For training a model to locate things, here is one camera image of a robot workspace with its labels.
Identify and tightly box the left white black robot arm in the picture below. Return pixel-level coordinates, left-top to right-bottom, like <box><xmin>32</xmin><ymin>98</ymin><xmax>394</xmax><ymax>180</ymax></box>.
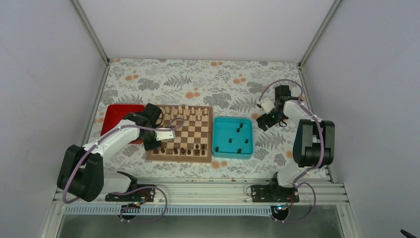
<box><xmin>57</xmin><ymin>103</ymin><xmax>162</xmax><ymax>204</ymax></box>

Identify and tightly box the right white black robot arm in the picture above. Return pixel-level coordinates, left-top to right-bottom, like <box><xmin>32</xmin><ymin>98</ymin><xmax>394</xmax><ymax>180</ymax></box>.
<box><xmin>251</xmin><ymin>85</ymin><xmax>335</xmax><ymax>202</ymax></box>

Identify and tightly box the wooden chess board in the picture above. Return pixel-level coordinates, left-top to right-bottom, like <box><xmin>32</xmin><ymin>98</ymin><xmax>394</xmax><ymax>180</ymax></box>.
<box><xmin>147</xmin><ymin>105</ymin><xmax>213</xmax><ymax>163</ymax></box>

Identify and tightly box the floral patterned table mat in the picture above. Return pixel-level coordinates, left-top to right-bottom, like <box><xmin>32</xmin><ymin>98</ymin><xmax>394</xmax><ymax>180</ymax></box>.
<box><xmin>89</xmin><ymin>59</ymin><xmax>301</xmax><ymax>179</ymax></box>

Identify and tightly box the teal plastic tray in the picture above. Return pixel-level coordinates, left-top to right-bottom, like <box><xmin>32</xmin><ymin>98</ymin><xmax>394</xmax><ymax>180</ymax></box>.
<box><xmin>211</xmin><ymin>117</ymin><xmax>254</xmax><ymax>160</ymax></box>

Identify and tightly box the red plastic tray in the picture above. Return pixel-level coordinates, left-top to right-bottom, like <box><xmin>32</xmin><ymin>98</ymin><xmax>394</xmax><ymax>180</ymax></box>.
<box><xmin>98</xmin><ymin>104</ymin><xmax>145</xmax><ymax>146</ymax></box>

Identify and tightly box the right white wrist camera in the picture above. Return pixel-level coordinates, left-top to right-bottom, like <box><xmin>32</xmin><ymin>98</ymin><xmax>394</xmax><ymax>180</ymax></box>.
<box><xmin>257</xmin><ymin>98</ymin><xmax>275</xmax><ymax>114</ymax></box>

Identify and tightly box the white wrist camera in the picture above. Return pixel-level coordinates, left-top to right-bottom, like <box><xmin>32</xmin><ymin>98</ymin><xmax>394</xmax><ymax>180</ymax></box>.
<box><xmin>155</xmin><ymin>128</ymin><xmax>175</xmax><ymax>141</ymax></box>
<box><xmin>257</xmin><ymin>98</ymin><xmax>275</xmax><ymax>114</ymax></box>

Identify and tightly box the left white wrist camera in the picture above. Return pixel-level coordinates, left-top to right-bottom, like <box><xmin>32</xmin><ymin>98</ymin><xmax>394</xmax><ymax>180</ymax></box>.
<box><xmin>155</xmin><ymin>128</ymin><xmax>175</xmax><ymax>141</ymax></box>

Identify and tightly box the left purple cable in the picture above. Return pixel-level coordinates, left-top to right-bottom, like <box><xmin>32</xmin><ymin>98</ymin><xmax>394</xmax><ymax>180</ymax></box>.
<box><xmin>62</xmin><ymin>118</ymin><xmax>185</xmax><ymax>223</ymax></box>

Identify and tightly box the purple cable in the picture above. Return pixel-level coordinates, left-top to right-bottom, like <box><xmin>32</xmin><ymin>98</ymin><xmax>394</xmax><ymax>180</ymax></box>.
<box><xmin>62</xmin><ymin>118</ymin><xmax>185</xmax><ymax>223</ymax></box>
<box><xmin>258</xmin><ymin>78</ymin><xmax>325</xmax><ymax>223</ymax></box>

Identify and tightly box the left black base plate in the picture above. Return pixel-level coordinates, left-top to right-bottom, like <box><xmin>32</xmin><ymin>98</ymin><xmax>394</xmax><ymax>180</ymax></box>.
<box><xmin>105</xmin><ymin>184</ymin><xmax>156</xmax><ymax>202</ymax></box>

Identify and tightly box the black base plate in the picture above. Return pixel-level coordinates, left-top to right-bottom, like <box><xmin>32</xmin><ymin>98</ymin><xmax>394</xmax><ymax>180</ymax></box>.
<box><xmin>105</xmin><ymin>184</ymin><xmax>156</xmax><ymax>202</ymax></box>
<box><xmin>250</xmin><ymin>184</ymin><xmax>300</xmax><ymax>203</ymax></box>

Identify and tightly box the aluminium rail frame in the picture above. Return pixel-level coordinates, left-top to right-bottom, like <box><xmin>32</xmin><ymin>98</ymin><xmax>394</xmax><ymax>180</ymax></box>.
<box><xmin>52</xmin><ymin>179</ymin><xmax>349</xmax><ymax>206</ymax></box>

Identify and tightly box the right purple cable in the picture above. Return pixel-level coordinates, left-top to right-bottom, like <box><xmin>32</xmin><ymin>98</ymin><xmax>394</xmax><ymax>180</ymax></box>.
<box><xmin>258</xmin><ymin>78</ymin><xmax>325</xmax><ymax>223</ymax></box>

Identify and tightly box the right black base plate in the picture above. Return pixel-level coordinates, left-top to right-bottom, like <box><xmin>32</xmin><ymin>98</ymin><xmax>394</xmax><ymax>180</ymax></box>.
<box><xmin>250</xmin><ymin>184</ymin><xmax>300</xmax><ymax>203</ymax></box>

